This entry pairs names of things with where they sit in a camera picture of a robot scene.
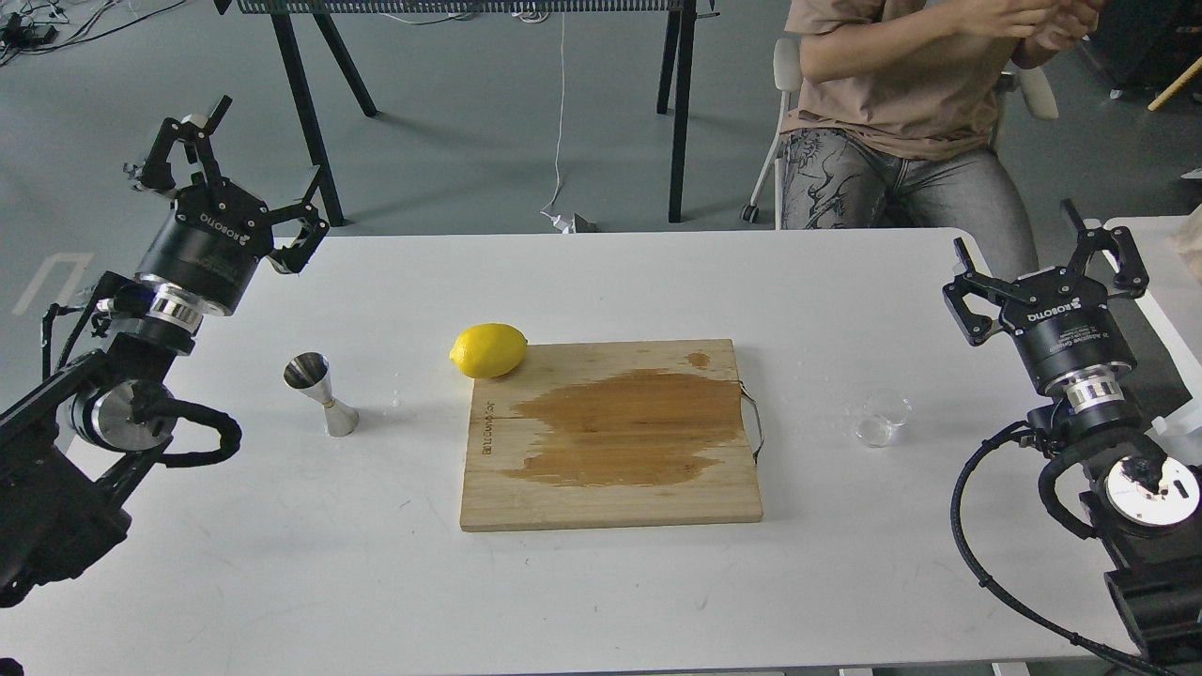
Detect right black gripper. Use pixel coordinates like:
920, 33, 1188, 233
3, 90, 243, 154
942, 198, 1150, 395

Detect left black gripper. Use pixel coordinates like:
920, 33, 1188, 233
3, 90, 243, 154
124, 95, 331, 315

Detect steel jigger measuring cup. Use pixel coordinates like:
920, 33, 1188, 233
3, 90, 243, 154
282, 352, 361, 438

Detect small clear glass cup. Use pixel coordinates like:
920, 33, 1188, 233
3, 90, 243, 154
851, 389, 914, 449

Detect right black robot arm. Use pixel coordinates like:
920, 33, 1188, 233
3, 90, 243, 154
944, 200, 1201, 675

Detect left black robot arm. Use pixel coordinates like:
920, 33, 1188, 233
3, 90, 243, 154
1, 96, 331, 607

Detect seated person in tan shirt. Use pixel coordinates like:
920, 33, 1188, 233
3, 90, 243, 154
780, 1, 1103, 278

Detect yellow lemon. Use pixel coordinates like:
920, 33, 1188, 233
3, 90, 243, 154
448, 324, 528, 379

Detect wooden cutting board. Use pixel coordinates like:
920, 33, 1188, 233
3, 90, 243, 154
459, 338, 763, 533

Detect black cables on floor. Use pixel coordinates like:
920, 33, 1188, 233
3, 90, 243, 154
0, 0, 189, 67

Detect white hanging cable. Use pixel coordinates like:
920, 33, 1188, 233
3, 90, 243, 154
538, 13, 599, 235

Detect black metal frame table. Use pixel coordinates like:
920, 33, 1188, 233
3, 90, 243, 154
212, 0, 720, 229

